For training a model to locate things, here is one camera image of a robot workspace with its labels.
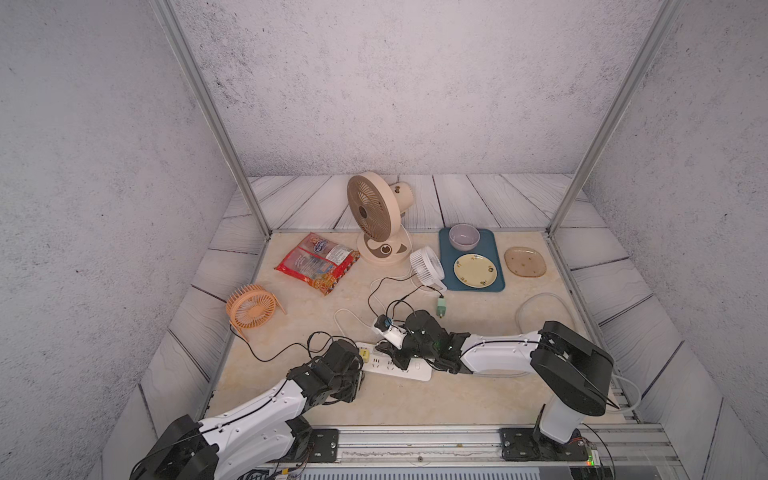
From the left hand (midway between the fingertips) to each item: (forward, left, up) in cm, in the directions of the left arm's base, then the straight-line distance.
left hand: (374, 374), depth 83 cm
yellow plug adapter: (+3, +2, +7) cm, 8 cm away
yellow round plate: (+36, -36, -1) cm, 51 cm away
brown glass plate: (+40, -55, -1) cm, 68 cm away
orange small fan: (+18, +36, +7) cm, 41 cm away
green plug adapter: (+20, -21, +1) cm, 29 cm away
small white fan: (+30, -17, +9) cm, 35 cm away
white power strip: (+2, -2, +2) cm, 4 cm away
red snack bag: (+39, +20, +2) cm, 43 cm away
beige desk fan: (+42, -1, +24) cm, 49 cm away
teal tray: (+46, -42, +1) cm, 63 cm away
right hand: (+5, -2, +6) cm, 8 cm away
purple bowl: (+50, -33, +2) cm, 60 cm away
